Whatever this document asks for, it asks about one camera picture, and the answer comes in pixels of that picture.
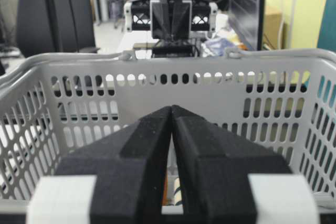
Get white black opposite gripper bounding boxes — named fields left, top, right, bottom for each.
left=123, top=0, right=218, bottom=38

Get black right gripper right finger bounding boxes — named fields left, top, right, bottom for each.
left=171, top=105, right=321, bottom=224

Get black monitor screen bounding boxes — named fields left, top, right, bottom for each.
left=228, top=0, right=265, bottom=51

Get cardboard box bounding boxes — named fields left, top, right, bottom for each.
left=263, top=5, right=281, bottom=49

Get grey plastic shopping basket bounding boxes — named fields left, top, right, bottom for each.
left=1, top=49, right=335, bottom=207

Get striped cloth in basket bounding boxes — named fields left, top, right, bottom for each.
left=172, top=177, right=183, bottom=206

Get black office chair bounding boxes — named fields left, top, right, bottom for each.
left=16, top=0, right=99, bottom=58

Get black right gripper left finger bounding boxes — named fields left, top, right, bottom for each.
left=26, top=106, right=172, bottom=223

